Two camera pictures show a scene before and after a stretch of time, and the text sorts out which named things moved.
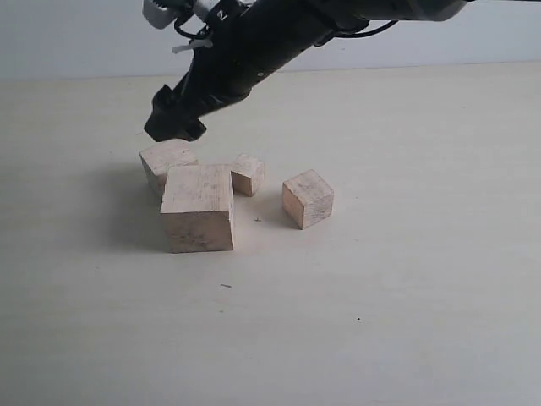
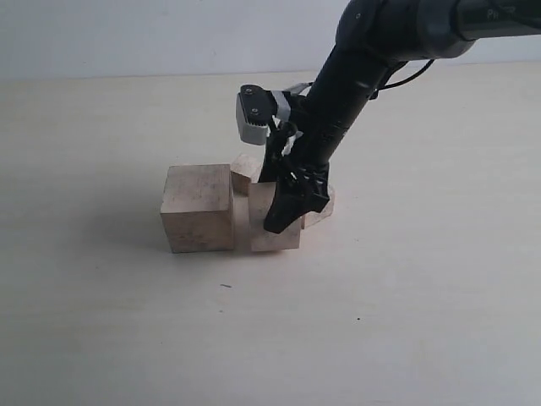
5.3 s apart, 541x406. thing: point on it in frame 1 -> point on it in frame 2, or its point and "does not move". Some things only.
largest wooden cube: (197, 208) does not move
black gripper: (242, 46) -> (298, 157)
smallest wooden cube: (248, 174) does not move
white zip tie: (204, 42) -> (289, 143)
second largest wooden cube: (157, 158) -> (260, 195)
